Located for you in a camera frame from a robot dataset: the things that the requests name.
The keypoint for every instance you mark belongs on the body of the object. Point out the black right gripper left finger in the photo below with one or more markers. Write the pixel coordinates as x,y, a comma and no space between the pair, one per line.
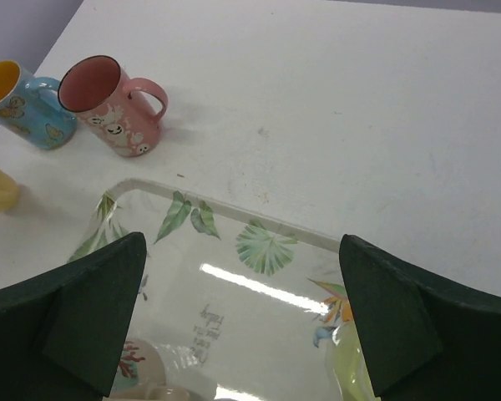
62,332

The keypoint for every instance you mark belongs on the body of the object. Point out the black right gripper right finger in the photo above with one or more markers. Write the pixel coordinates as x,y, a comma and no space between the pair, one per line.
423,336

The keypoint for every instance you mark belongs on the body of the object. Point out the blue butterfly mug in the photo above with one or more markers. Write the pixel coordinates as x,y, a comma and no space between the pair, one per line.
29,107

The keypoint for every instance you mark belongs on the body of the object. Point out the lime green mug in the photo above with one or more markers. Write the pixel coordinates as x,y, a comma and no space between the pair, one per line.
347,364

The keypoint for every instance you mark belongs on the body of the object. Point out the cream coral pattern mug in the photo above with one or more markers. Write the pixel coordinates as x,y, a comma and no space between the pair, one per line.
140,366

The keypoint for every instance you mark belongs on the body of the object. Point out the beige round teapot mug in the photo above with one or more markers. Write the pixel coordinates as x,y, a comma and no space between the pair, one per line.
156,392

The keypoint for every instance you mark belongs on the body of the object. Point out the floral leaf serving tray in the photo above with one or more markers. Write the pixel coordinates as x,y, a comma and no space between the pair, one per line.
239,306

